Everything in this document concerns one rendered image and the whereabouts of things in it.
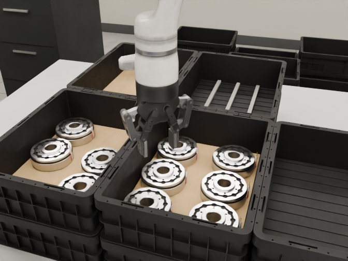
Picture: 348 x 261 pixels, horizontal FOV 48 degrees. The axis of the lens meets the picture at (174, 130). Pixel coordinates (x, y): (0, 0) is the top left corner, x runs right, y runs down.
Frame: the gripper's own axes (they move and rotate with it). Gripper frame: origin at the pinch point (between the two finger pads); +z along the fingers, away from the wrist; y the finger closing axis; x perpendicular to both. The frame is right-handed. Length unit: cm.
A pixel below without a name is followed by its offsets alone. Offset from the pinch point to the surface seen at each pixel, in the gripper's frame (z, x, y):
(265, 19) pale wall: 72, 247, 232
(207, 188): 14.1, -1.6, 10.9
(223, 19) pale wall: 75, 275, 202
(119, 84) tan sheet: 17, 63, 14
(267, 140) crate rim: 7.0, -0.6, 27.2
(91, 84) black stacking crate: 12, 57, 3
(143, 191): 14.1, 3.9, -2.0
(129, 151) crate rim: 7.1, 9.6, -2.6
